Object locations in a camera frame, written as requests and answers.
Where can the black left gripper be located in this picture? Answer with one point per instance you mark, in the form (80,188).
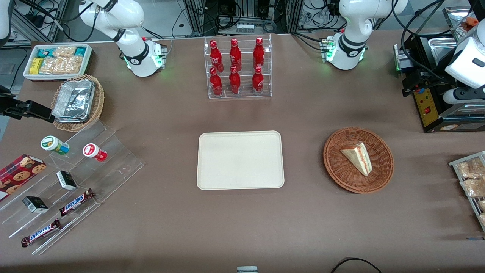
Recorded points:
(427,75)

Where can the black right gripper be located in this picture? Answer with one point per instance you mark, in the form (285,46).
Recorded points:
(8,107)

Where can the triangular sandwich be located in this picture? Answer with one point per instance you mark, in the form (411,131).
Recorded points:
(358,157)

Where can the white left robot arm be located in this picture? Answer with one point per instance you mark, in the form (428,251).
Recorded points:
(352,22)

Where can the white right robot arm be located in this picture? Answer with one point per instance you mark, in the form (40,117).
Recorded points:
(113,15)

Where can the light wicker basket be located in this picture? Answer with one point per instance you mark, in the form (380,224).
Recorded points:
(99,102)

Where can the steel display tray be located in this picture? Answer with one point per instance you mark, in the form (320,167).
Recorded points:
(456,19)

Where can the tray of packaged snacks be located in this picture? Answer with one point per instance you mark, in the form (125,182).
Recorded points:
(468,189)

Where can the brown wicker basket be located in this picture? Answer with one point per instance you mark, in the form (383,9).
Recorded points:
(341,174)

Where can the beige plastic tray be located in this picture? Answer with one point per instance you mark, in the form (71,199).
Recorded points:
(240,161)

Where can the red emergency button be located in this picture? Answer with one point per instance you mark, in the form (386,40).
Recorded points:
(419,91)

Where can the silver box with green light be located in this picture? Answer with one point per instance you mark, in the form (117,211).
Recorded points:
(399,60)

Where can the white plastic snack bin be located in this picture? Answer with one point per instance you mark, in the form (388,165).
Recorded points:
(27,74)

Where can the steel warmer pan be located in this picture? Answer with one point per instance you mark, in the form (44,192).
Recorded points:
(441,47)

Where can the green lid snack cup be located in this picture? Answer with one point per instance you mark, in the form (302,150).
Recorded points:
(53,144)

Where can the silver foil container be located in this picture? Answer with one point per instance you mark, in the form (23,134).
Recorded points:
(74,100)

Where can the black food warmer machine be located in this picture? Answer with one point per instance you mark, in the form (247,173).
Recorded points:
(435,121)

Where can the yellow snack packet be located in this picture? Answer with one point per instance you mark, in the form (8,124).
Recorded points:
(36,65)

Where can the clear cracker bag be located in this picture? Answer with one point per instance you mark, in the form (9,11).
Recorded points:
(62,65)
(64,51)

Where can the teal snack packet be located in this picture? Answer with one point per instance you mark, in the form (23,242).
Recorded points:
(80,51)
(44,52)

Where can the red cookie box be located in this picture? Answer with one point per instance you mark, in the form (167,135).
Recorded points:
(19,174)

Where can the red lid snack cup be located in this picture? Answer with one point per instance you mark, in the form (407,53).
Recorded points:
(93,151)

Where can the small black box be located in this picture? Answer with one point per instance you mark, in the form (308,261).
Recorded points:
(66,180)
(35,204)

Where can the orange fried food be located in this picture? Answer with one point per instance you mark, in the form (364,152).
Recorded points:
(473,21)

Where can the clear acrylic stepped stand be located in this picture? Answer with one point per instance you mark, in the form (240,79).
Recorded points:
(110,167)

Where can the Snickers chocolate bar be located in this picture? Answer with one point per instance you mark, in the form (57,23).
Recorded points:
(75,203)
(41,233)

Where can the clear pastry bag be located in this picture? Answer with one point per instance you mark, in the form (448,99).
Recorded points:
(482,205)
(471,168)
(473,187)
(482,219)

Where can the red cola bottle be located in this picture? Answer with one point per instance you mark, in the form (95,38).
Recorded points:
(215,57)
(258,80)
(216,84)
(235,81)
(258,53)
(235,55)

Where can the clear acrylic bottle rack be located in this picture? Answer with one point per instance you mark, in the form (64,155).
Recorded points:
(246,93)

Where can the white power strip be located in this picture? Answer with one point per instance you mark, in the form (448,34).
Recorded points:
(245,28)

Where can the grey device with label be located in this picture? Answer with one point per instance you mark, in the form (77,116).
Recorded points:
(247,269)

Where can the aluminium frame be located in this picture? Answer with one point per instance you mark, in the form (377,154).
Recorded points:
(38,28)

